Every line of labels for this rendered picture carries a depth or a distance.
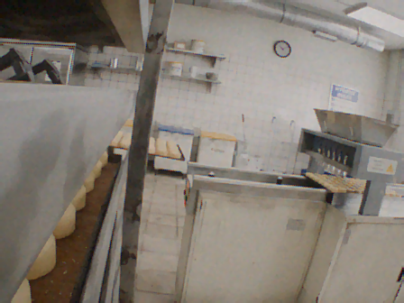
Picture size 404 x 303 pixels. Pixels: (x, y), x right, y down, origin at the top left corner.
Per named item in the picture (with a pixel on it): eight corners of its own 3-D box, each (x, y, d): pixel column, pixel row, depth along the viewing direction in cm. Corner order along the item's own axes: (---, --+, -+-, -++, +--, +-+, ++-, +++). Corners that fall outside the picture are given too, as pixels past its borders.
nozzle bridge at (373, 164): (331, 182, 215) (340, 135, 210) (392, 216, 145) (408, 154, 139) (291, 178, 210) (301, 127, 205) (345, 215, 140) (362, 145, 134)
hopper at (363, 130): (344, 136, 202) (347, 115, 199) (396, 151, 147) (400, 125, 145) (308, 129, 197) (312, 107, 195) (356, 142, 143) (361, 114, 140)
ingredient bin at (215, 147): (193, 181, 494) (201, 132, 482) (193, 172, 557) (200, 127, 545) (228, 187, 497) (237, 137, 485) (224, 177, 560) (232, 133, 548)
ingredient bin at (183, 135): (151, 176, 487) (158, 125, 475) (154, 167, 549) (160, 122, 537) (187, 181, 492) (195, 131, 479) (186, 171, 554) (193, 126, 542)
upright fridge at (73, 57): (75, 154, 534) (92, 38, 502) (58, 165, 445) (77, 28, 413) (10, 143, 519) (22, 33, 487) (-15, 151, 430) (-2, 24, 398)
